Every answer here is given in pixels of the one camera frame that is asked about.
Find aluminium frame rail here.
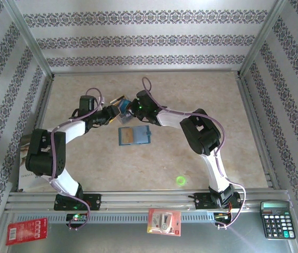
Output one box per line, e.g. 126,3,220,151
52,69,241,77
7,76,56,194
236,74,282,191

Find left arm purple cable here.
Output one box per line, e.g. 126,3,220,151
51,87,103,231

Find paperback book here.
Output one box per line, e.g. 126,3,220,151
17,134,57,192

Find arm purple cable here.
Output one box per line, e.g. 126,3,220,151
51,87,103,231
141,76,247,230

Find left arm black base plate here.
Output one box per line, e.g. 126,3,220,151
53,193,102,212

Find pink blister pack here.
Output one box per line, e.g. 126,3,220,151
146,208,182,237

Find plain blue credit card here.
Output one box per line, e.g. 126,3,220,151
119,98,131,113

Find slotted grey metal strip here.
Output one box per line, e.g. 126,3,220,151
14,212,217,225

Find red retail package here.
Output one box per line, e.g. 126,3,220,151
5,217,49,247

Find teal leather card holder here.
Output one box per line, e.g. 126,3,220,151
117,124,152,148

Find aluminium frame post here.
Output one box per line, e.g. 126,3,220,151
239,0,291,79
1,0,56,79

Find card with black magnetic stripe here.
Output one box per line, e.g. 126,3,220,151
110,95,127,106

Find black desk calculator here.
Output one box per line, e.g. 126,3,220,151
259,200,296,241

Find gold credit card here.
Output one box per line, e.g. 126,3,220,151
122,128,135,144

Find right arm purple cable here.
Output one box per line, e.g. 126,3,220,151
141,76,247,230

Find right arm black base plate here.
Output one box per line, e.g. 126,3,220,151
193,192,242,211

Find aluminium mounting rail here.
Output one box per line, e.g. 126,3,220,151
4,189,291,212

